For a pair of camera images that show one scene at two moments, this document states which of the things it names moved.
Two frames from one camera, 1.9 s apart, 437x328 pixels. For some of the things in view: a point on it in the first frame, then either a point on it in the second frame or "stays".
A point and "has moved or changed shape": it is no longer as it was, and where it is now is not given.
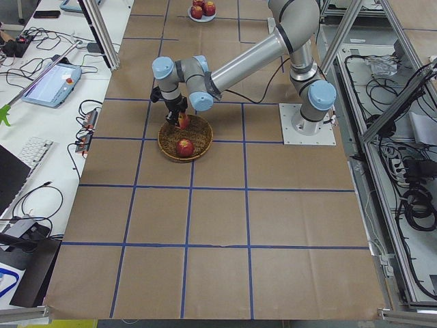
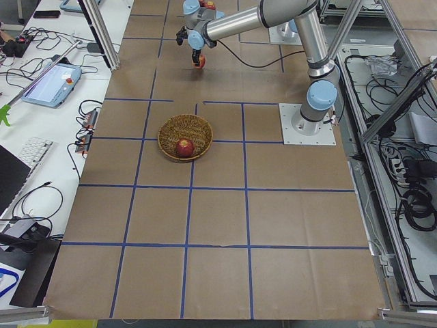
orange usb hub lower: (83, 143) stays
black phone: (46, 14) stays
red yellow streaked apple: (184, 121) has moved or changed shape
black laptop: (13, 173) stays
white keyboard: (34, 151) stays
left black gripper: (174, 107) → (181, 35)
